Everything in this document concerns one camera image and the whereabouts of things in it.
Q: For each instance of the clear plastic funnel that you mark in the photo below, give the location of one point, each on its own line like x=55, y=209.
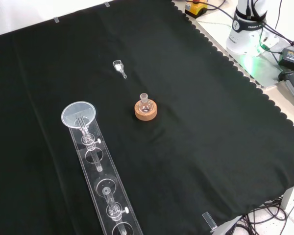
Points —
x=73, y=113

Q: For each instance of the clear funnel stand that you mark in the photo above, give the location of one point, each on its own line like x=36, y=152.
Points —
x=109, y=169

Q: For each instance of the round-bottom glass flask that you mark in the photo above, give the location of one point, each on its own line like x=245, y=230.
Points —
x=145, y=104

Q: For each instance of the black bench cloth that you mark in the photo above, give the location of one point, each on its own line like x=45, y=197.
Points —
x=186, y=127

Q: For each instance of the yellow stop button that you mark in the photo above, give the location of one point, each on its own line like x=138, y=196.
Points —
x=195, y=8

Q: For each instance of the clear tape piece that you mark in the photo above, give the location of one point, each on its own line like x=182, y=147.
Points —
x=56, y=20
x=107, y=4

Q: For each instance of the black power adapter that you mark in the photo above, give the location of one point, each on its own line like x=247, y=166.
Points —
x=292, y=58

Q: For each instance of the metal base plate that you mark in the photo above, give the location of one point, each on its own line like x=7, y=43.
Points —
x=257, y=68

